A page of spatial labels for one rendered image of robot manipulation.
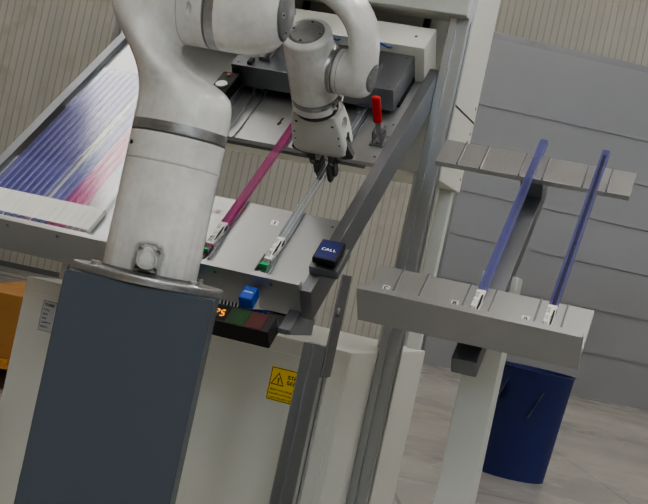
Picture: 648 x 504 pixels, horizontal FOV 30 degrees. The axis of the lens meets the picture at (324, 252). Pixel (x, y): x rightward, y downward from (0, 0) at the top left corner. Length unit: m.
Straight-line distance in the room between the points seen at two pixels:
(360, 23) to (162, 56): 0.53
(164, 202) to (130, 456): 0.31
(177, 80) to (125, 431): 0.43
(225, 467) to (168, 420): 0.89
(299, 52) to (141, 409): 0.75
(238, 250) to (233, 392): 0.37
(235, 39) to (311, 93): 0.55
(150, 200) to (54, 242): 0.69
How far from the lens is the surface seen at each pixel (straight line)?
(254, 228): 2.11
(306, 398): 1.98
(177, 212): 1.49
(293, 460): 1.99
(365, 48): 1.98
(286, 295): 1.98
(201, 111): 1.50
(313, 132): 2.14
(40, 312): 2.52
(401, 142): 2.31
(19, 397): 2.55
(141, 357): 1.46
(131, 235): 1.50
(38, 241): 2.18
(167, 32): 1.55
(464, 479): 2.05
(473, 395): 2.04
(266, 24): 1.50
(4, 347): 5.10
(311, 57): 2.00
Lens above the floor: 0.77
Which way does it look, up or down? 1 degrees up
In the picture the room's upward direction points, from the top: 12 degrees clockwise
